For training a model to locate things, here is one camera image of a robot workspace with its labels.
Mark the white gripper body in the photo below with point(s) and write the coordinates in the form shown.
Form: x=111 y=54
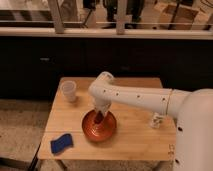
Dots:
x=102 y=106

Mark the translucent plastic cup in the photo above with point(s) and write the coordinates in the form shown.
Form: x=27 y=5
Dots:
x=68 y=89

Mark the white window railing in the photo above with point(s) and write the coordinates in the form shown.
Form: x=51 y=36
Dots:
x=98 y=19

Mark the orange ceramic bowl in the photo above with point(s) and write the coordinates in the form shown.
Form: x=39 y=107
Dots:
x=98 y=132

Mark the wooden table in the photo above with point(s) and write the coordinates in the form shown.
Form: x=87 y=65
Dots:
x=123 y=135

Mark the dark low cabinet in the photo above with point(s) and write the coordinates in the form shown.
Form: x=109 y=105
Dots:
x=31 y=67

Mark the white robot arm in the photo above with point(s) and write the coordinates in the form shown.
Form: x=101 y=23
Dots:
x=192 y=109

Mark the small clear glass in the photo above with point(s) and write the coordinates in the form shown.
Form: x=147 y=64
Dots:
x=156 y=120

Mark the blue sponge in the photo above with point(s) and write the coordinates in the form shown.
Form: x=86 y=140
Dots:
x=61 y=143

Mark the red pepper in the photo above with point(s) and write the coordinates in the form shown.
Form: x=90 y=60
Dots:
x=99 y=117

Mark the cardboard box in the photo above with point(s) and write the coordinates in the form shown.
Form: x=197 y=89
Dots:
x=173 y=16

